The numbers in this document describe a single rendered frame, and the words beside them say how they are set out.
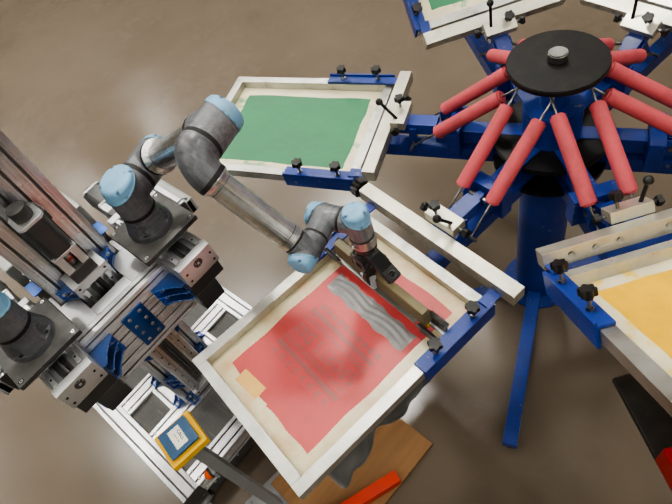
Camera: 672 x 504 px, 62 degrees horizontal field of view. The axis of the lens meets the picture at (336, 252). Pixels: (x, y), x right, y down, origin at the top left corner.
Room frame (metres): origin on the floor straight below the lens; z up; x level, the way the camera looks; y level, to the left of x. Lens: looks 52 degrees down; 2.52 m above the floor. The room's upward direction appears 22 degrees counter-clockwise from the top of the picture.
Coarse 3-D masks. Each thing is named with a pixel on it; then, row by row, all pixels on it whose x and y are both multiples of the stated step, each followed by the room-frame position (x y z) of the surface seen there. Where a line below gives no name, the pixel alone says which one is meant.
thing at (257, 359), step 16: (336, 272) 1.13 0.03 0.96; (320, 288) 1.10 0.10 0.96; (368, 288) 1.02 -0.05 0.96; (304, 304) 1.06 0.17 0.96; (336, 304) 1.01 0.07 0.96; (288, 320) 1.03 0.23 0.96; (352, 320) 0.93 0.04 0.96; (272, 336) 0.99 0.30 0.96; (256, 352) 0.96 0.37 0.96; (240, 368) 0.93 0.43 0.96; (256, 368) 0.90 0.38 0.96; (272, 368) 0.88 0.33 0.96; (272, 384) 0.83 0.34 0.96; (288, 384) 0.81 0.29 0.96
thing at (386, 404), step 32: (416, 256) 1.04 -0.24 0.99; (288, 288) 1.12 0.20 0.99; (448, 288) 0.90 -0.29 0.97; (256, 320) 1.06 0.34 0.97; (224, 384) 0.87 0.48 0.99; (416, 384) 0.64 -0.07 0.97; (384, 416) 0.59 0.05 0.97; (352, 448) 0.54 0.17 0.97; (288, 480) 0.52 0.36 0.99; (320, 480) 0.50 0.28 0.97
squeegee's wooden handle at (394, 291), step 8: (336, 248) 1.14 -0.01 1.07; (344, 248) 1.12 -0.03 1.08; (344, 256) 1.11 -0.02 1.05; (352, 264) 1.08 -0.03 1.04; (360, 272) 1.04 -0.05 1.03; (376, 272) 0.98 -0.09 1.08; (376, 280) 0.96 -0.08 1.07; (384, 280) 0.94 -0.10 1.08; (384, 288) 0.93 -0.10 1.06; (392, 288) 0.91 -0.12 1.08; (400, 288) 0.90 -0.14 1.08; (392, 296) 0.90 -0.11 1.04; (400, 296) 0.87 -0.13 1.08; (408, 296) 0.86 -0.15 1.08; (400, 304) 0.87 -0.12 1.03; (408, 304) 0.84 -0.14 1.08; (416, 304) 0.82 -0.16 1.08; (408, 312) 0.84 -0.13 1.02; (416, 312) 0.81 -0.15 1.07; (424, 312) 0.79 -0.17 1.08; (424, 320) 0.78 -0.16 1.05
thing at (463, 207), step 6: (462, 198) 1.16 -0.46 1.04; (468, 198) 1.15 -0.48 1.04; (474, 198) 1.14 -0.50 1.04; (456, 204) 1.14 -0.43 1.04; (462, 204) 1.13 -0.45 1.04; (468, 204) 1.12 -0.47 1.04; (474, 204) 1.11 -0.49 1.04; (480, 204) 1.12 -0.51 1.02; (450, 210) 1.13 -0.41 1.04; (456, 210) 1.12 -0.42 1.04; (462, 210) 1.11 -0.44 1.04; (468, 210) 1.10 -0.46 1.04; (474, 210) 1.10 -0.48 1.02; (462, 216) 1.09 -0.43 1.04; (468, 216) 1.09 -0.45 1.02; (438, 228) 1.08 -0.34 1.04
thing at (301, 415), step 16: (416, 288) 0.95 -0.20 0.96; (384, 304) 0.94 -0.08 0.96; (432, 304) 0.87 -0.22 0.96; (400, 320) 0.86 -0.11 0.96; (368, 336) 0.86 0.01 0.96; (384, 336) 0.83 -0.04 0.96; (416, 336) 0.79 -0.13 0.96; (384, 352) 0.78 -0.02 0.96; (400, 352) 0.76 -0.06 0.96; (384, 368) 0.73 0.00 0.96; (368, 384) 0.71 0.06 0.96; (272, 400) 0.78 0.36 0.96; (288, 400) 0.76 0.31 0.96; (304, 400) 0.74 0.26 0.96; (352, 400) 0.68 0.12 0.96; (288, 416) 0.71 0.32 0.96; (304, 416) 0.69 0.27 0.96; (320, 416) 0.67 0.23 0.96; (336, 416) 0.65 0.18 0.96; (288, 432) 0.66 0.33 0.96; (304, 432) 0.64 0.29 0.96; (320, 432) 0.63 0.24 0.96; (304, 448) 0.60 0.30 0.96
